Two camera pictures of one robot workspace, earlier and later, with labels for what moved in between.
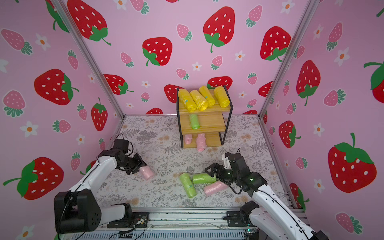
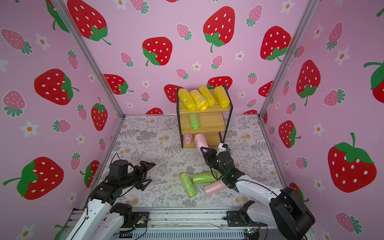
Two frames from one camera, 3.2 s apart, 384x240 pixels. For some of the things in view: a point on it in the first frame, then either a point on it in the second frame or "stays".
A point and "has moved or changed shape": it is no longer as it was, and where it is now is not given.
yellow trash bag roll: x=221 y=96 stays
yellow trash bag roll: x=201 y=103 stays
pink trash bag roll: x=145 y=172 has moved or changed shape
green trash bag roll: x=194 y=120 stays
